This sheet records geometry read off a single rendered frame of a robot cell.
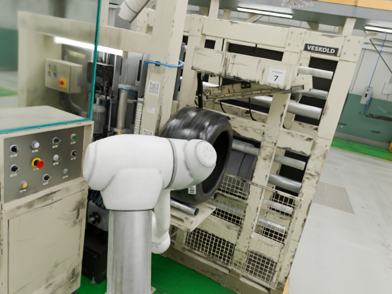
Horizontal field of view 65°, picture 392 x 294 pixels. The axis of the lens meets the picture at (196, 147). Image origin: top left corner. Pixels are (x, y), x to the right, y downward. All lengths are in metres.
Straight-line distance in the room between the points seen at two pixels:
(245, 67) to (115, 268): 1.40
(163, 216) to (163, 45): 1.01
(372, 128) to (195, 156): 10.36
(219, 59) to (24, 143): 1.14
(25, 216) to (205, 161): 1.23
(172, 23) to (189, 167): 1.16
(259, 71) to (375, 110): 9.21
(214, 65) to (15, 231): 1.40
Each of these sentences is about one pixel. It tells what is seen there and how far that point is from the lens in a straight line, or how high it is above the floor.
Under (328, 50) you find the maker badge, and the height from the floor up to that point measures 1.90.
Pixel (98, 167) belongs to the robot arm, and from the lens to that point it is 0.70.
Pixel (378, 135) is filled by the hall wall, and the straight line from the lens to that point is 11.07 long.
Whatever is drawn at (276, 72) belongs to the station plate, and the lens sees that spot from 1.82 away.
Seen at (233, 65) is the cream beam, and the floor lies 1.72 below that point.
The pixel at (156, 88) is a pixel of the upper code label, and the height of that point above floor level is 1.51.
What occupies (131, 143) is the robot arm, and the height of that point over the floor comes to 1.53.
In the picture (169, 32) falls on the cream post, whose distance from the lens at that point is 1.79.
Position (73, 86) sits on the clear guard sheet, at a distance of 1.77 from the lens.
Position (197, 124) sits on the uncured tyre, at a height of 1.39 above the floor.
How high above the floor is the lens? 1.75
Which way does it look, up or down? 17 degrees down
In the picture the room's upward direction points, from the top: 11 degrees clockwise
